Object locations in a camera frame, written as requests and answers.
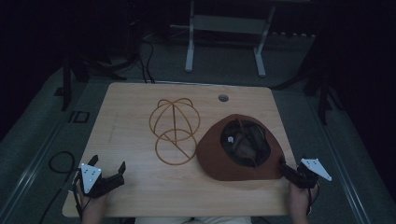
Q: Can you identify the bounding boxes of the person's light clothing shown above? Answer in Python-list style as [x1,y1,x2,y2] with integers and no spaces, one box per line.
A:
[134,216,254,224]

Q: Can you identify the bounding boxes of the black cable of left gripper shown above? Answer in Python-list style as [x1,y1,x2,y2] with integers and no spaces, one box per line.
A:
[37,150,82,224]

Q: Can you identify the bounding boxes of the black tripod stand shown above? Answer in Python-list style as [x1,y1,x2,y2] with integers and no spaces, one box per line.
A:
[270,55,345,126]
[54,52,129,112]

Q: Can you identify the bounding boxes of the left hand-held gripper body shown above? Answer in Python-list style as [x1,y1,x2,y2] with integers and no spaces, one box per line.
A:
[78,162,126,199]

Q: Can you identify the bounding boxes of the white metal desk frame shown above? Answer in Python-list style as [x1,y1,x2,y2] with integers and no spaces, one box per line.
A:
[184,0,277,78]

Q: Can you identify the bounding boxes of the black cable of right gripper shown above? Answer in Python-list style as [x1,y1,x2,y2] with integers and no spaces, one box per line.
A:
[305,185,315,217]

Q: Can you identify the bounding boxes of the brown felt hat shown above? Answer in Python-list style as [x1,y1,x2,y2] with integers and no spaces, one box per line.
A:
[194,113,286,182]

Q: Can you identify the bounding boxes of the gold wire hat stand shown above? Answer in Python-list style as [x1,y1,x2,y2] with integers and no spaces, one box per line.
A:
[148,97,202,167]

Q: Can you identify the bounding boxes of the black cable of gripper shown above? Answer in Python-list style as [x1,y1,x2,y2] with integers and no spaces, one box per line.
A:
[305,185,315,217]
[37,150,82,224]

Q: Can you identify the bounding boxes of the black floor cables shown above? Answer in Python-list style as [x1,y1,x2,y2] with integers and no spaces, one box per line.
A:
[136,38,157,85]

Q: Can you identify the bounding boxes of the black rectangular floor bracket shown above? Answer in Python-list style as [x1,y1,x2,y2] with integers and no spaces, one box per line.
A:
[67,110,92,124]

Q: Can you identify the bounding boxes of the person's left hand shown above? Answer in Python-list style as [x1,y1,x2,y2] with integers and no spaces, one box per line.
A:
[74,179,109,217]

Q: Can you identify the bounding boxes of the person's right hand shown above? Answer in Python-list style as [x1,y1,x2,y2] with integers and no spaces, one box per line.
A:
[287,181,320,217]

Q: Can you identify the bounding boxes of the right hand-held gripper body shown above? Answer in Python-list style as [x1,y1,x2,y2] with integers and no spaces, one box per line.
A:
[289,157,332,189]

